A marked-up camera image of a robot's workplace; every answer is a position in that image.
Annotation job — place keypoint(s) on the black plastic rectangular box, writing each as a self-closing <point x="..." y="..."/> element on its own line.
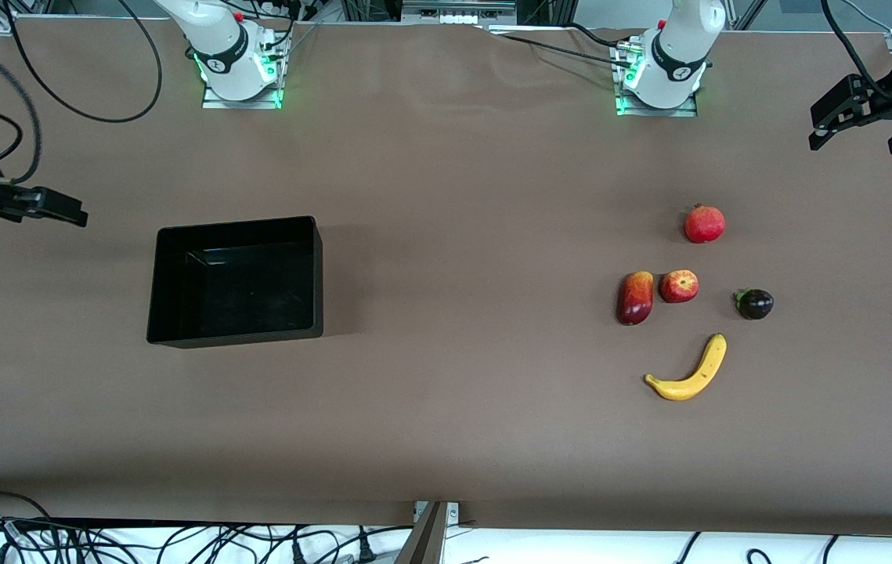
<point x="179" y="333"/>

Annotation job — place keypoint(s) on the red yellow apple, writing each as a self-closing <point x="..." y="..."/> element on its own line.
<point x="679" y="287"/>

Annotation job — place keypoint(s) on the yellow banana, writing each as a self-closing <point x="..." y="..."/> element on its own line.
<point x="688" y="387"/>

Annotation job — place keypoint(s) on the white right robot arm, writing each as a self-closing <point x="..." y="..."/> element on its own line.
<point x="218" y="39"/>

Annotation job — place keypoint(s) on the red pomegranate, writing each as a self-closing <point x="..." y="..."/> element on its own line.
<point x="705" y="225"/>

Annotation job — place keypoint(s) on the dark purple mangosteen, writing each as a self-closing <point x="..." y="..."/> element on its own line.
<point x="756" y="305"/>

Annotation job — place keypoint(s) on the red mango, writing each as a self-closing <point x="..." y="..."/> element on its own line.
<point x="636" y="299"/>

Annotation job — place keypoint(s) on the white power strip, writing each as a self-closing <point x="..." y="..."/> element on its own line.
<point x="457" y="14"/>

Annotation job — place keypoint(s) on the brown table cover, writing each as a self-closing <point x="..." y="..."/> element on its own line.
<point x="414" y="431"/>

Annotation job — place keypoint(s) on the dark slanted beam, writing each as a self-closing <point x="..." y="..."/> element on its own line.
<point x="424" y="540"/>

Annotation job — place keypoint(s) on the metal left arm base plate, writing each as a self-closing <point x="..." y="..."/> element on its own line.
<point x="687" y="111"/>

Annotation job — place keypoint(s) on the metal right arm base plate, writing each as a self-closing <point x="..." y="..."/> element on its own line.
<point x="214" y="103"/>

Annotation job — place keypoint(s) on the metal table edge bracket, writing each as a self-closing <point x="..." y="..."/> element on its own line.
<point x="453" y="513"/>

